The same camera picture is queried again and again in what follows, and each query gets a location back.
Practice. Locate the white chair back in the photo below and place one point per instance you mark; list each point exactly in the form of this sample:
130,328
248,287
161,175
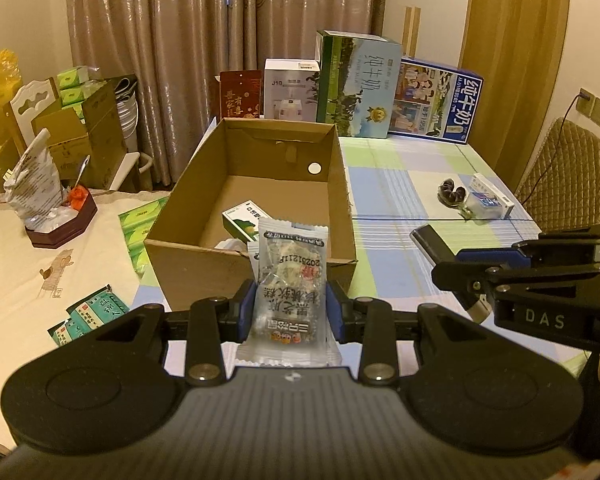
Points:
30,102

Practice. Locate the green tissue pack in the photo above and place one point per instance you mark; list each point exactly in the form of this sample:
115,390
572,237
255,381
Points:
72,96
71,77

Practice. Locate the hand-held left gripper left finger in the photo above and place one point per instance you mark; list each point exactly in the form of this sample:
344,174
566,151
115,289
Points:
246,310

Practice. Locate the dark red gift box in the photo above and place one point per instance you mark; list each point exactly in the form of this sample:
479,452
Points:
240,95

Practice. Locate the brown cardboard box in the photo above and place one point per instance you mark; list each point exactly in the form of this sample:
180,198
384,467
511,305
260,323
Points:
260,155

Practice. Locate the wooden sticks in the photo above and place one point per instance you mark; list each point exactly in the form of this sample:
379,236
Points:
412,30

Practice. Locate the green tissue multipack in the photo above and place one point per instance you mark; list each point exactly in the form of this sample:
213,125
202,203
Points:
140,235

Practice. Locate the wall socket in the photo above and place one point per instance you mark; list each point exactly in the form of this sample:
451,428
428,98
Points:
597,109

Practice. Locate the orange wrapped item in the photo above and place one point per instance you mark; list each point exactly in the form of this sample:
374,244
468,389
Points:
77,196

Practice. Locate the stacked metal pots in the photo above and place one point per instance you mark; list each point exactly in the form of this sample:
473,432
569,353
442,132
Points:
127,110

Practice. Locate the green white sachet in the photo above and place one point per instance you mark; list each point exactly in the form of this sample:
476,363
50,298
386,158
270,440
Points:
67,332
100,307

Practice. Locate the white plastic bag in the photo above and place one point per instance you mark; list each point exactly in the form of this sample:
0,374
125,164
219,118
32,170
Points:
35,180

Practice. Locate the dark red hexagonal box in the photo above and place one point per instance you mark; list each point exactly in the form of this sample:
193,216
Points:
62,227

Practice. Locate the white stool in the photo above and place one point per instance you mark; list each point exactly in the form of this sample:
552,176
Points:
127,170

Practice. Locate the green milk carton box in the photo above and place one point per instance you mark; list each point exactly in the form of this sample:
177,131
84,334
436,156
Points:
360,85

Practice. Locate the white humidifier box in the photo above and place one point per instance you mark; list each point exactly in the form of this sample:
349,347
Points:
290,90

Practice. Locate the green white spray box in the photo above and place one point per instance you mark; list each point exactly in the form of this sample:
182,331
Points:
240,220

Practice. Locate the brown patterned curtain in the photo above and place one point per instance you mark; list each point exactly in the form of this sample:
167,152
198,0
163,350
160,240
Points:
205,35

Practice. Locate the clear grey snack packet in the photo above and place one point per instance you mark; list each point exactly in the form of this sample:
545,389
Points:
290,280

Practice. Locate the brown storage carton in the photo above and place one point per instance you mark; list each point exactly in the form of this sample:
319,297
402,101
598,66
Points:
90,135

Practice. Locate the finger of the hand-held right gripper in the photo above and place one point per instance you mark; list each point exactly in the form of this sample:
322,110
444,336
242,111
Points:
555,245
460,276

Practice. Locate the blue milk carton box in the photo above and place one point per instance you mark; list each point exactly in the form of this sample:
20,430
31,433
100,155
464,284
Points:
435,105

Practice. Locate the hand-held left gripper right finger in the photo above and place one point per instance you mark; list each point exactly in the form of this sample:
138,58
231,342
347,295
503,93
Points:
334,310

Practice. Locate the metal spoon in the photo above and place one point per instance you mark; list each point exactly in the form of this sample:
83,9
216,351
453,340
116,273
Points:
82,170

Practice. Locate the checked tablecloth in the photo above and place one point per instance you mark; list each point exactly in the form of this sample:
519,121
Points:
395,200

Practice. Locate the white blue carton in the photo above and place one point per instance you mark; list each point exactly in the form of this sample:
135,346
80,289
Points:
495,195

